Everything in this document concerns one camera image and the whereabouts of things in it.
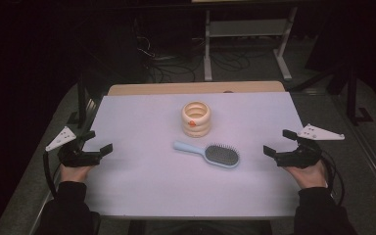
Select white metal stand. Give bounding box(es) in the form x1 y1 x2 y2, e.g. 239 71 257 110
203 5 299 83

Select person's right hand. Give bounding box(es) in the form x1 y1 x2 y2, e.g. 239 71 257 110
281 159 328 191

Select cream ribbed round container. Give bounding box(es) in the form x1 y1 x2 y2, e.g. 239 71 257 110
180 100 212 139

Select black metal stand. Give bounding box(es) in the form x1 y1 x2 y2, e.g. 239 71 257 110
66 73 100 130
289 60 375 127

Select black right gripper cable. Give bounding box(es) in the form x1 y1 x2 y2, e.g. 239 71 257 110
319 153 346 208

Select person's left hand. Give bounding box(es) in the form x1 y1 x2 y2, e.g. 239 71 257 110
59 163 95 184

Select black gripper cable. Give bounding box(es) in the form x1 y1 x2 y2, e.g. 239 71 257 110
319 153 346 208
42 151 59 201

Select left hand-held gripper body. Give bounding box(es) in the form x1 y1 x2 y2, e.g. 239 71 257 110
44 125 102 168

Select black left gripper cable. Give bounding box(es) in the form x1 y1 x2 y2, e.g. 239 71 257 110
42 151 59 201

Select white table sheet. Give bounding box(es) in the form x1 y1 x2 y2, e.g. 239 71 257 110
83 91 306 218

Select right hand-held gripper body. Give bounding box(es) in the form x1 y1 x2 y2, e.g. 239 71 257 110
273 122 347 169

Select light blue hairbrush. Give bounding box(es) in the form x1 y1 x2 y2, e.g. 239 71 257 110
172 140 241 170

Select black floor cables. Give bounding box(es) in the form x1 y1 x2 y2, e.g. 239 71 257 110
132 18 262 83

